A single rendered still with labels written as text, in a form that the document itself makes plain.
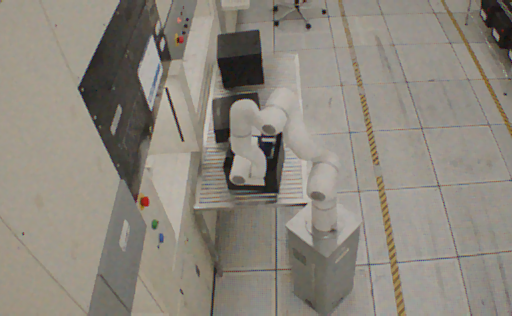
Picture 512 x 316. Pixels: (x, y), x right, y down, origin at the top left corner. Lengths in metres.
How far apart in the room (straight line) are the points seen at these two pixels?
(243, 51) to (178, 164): 0.87
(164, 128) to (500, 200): 2.39
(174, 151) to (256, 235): 0.95
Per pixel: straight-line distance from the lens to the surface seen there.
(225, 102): 2.83
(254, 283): 3.02
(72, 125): 1.29
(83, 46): 1.41
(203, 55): 3.25
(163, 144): 2.56
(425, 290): 3.04
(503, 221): 3.47
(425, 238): 3.23
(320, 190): 1.92
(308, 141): 1.86
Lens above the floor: 2.67
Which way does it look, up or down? 47 degrees down
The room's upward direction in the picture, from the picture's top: 9 degrees counter-clockwise
